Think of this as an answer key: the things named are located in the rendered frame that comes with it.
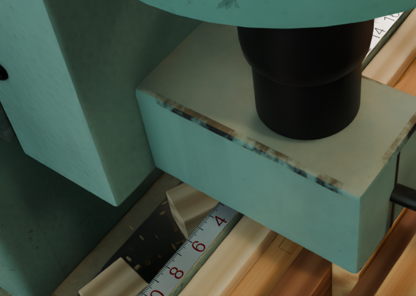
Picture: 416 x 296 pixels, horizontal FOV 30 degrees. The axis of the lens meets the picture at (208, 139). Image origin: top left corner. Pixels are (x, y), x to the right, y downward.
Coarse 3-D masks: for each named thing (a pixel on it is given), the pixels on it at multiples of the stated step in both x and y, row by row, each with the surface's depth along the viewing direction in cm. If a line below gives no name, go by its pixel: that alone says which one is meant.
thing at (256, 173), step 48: (192, 48) 42; (240, 48) 42; (144, 96) 41; (192, 96) 40; (240, 96) 40; (384, 96) 38; (192, 144) 41; (240, 144) 38; (288, 144) 37; (336, 144) 37; (384, 144) 36; (240, 192) 41; (288, 192) 38; (336, 192) 35; (384, 192) 37; (336, 240) 38
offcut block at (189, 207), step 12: (168, 192) 61; (180, 192) 61; (192, 192) 61; (180, 204) 60; (192, 204) 60; (204, 204) 60; (216, 204) 60; (180, 216) 60; (192, 216) 60; (204, 216) 60; (180, 228) 62; (192, 228) 60
